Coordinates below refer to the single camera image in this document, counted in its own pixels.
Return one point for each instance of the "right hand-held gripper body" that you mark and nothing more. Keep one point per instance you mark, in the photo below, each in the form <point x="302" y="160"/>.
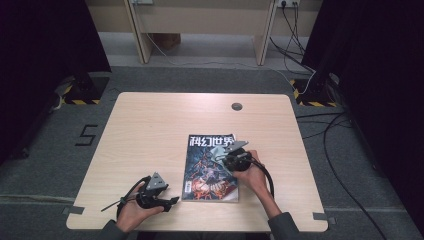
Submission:
<point x="238" y="161"/>

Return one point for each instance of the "black curtain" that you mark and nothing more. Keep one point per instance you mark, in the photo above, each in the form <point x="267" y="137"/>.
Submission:
<point x="383" y="83"/>
<point x="40" y="66"/>

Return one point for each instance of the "grey tape strip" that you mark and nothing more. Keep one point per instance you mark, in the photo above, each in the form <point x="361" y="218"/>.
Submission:
<point x="74" y="210"/>
<point x="325" y="218"/>

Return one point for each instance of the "person's right hand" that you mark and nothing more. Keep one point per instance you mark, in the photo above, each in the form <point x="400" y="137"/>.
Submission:
<point x="251" y="176"/>

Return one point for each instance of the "person's left hand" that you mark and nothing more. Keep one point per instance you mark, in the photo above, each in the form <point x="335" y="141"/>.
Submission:
<point x="133" y="215"/>

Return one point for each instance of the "illustrated magazine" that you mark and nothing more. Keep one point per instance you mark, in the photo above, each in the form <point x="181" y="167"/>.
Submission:
<point x="206" y="185"/>

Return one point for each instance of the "stand base with hazard tape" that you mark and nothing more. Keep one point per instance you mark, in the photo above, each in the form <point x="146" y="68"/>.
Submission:
<point x="88" y="90"/>
<point x="313" y="96"/>

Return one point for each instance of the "brown cardboard box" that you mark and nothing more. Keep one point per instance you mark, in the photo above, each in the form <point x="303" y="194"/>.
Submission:
<point x="166" y="40"/>

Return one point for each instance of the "beige wooden desk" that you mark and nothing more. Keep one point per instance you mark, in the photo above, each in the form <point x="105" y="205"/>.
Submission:
<point x="200" y="20"/>

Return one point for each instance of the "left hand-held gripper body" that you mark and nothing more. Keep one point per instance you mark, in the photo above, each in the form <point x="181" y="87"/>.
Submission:
<point x="150" y="196"/>

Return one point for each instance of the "white wall power socket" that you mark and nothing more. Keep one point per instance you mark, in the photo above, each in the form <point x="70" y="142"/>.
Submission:
<point x="288" y="2"/>

